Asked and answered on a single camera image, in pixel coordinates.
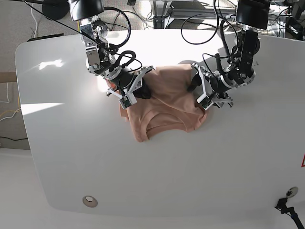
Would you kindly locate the black round base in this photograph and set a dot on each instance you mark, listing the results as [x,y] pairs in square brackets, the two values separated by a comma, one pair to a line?
[55,9]

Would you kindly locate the aluminium frame stand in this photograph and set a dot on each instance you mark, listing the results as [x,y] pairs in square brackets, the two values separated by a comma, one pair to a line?
[165,11]

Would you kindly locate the metal table grommet left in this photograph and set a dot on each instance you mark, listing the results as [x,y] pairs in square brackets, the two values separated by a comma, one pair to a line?
[90,201]

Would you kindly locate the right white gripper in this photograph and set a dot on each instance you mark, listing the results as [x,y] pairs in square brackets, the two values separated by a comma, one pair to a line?
[128,85]

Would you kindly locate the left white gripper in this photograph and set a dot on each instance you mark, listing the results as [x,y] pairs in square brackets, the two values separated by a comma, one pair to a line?
[209,89]

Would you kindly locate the salmon pink T-shirt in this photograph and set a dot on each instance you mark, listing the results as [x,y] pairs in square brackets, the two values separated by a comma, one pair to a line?
[171,106]

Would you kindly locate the metal table grommet right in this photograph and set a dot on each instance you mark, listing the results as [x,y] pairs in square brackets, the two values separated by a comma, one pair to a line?
[292,192]

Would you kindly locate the metal table grommet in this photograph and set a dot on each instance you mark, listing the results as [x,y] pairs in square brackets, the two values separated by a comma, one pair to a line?
[292,192]
[90,201]

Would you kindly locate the red warning sticker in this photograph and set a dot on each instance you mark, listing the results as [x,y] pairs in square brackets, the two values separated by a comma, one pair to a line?
[303,162]

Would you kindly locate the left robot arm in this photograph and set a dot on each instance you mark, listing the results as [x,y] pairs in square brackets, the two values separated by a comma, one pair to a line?
[233,70]

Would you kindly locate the black table clamp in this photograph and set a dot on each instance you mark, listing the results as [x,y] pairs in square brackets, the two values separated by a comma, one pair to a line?
[290,211]

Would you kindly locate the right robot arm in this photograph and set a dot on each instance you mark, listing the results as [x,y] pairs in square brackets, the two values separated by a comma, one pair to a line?
[103,58]

